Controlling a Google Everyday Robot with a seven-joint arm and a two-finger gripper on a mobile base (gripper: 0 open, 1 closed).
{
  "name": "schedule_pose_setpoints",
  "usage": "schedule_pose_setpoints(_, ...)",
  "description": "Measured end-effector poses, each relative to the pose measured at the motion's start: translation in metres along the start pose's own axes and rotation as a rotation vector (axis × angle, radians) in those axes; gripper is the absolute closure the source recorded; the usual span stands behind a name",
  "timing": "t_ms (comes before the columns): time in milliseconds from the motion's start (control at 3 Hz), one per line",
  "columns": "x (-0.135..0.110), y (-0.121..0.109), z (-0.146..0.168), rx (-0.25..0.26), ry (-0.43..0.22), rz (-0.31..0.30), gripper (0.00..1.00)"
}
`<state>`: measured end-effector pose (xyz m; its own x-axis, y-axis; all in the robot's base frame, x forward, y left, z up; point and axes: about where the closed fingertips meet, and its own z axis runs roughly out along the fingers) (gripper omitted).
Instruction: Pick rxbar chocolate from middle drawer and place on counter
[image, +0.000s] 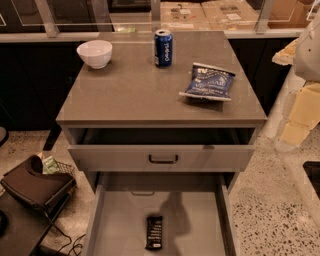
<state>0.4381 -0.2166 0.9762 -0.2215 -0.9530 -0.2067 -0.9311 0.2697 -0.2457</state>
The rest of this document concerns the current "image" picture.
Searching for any dark brown curved device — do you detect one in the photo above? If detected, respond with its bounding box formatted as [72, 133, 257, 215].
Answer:
[1, 155, 76, 213]

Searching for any cardboard box left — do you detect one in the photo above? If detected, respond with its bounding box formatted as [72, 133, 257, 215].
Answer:
[160, 2, 211, 31]

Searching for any white ceramic bowl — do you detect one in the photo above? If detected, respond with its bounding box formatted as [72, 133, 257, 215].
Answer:
[77, 40, 113, 69]

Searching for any grey drawer cabinet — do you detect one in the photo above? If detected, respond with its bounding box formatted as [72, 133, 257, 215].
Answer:
[57, 31, 266, 185]

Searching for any black wire basket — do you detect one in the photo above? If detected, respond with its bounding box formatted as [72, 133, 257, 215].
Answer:
[56, 162, 75, 177]

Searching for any blue soda can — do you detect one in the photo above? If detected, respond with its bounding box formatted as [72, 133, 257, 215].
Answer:
[154, 29, 173, 67]

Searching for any cardboard box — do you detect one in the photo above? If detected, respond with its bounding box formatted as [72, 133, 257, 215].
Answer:
[160, 2, 211, 31]
[201, 0, 259, 30]

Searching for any grey top drawer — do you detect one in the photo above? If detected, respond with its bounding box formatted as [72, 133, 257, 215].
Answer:
[69, 128, 254, 173]

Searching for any grey drawer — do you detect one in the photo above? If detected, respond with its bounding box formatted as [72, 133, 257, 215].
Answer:
[82, 172, 240, 256]
[69, 128, 254, 173]

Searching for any green snack packet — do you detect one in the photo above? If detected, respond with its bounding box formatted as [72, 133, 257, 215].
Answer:
[38, 153, 60, 174]

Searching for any grey middle drawer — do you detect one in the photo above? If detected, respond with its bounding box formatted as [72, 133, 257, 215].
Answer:
[82, 172, 240, 256]

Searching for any blue chip bag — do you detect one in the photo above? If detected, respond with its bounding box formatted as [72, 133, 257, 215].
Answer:
[180, 62, 235, 101]

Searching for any black cable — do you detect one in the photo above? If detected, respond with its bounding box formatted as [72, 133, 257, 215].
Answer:
[44, 213, 87, 256]

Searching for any cardboard box right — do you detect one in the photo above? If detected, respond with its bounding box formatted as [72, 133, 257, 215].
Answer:
[201, 0, 259, 30]

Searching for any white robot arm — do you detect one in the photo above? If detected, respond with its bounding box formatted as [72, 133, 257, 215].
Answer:
[272, 13, 320, 150]

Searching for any black side table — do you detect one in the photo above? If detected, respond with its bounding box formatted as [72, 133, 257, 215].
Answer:
[0, 192, 70, 256]

